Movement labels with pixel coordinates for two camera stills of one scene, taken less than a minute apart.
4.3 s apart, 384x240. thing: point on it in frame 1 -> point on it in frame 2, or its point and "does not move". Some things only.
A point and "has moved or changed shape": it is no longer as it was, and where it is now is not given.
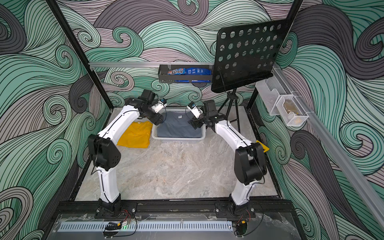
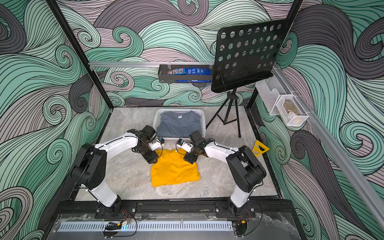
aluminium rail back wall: (148, 64) does not move
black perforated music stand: (245, 54) does not move
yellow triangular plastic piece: (265, 148) does not move
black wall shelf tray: (181, 73) does not move
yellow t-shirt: (138, 135) has moved or changed shape
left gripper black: (158, 120) -> (153, 157)
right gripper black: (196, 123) -> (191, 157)
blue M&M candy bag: (190, 71) does not move
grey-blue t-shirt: (176, 124) does not move
